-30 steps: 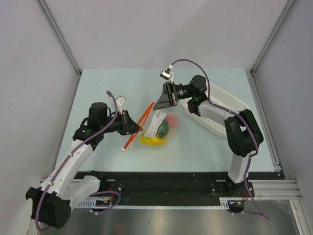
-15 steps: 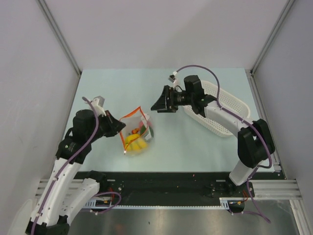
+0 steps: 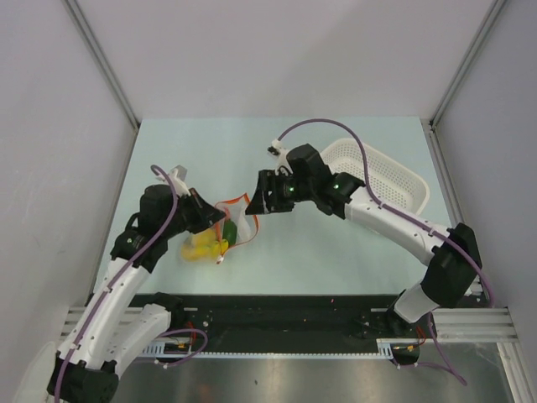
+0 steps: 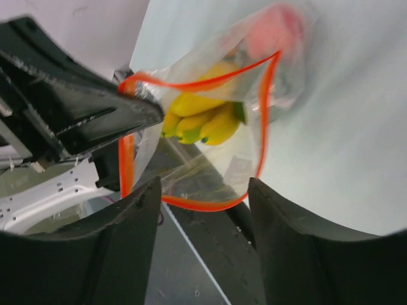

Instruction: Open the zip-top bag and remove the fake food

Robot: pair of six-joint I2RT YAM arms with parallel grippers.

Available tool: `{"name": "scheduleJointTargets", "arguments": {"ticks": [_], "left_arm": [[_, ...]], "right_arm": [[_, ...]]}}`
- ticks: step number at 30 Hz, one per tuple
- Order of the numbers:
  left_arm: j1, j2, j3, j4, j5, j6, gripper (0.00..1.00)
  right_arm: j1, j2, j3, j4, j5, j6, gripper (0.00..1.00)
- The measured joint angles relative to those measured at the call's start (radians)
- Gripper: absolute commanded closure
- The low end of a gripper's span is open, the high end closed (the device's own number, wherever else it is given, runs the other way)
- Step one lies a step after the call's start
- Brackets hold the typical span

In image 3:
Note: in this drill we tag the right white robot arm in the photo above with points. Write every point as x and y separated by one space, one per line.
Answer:
450 255

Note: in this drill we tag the white cable duct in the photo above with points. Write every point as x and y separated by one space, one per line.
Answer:
382 349

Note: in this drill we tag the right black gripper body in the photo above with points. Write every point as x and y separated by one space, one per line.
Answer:
285 187

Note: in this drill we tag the aluminium frame rail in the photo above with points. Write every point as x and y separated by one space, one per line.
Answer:
474 325

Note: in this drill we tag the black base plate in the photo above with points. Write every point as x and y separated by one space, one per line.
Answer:
293 324

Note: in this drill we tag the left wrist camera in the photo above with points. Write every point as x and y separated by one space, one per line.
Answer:
178 173

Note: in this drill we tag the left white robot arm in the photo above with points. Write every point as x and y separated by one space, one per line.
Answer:
93 357

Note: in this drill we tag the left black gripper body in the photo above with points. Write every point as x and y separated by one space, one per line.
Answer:
184 218

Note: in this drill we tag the green fake pepper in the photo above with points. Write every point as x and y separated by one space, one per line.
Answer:
229 232

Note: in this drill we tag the white perforated plastic basket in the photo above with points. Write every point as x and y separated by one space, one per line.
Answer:
390 181

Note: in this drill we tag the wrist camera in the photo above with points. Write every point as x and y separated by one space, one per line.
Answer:
178 173
276 149

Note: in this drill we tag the clear zip top bag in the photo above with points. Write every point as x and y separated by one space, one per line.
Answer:
247 225

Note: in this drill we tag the yellow fake bananas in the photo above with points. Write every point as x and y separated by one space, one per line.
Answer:
204 246

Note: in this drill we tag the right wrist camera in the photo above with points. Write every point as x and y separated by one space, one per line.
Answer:
276 149

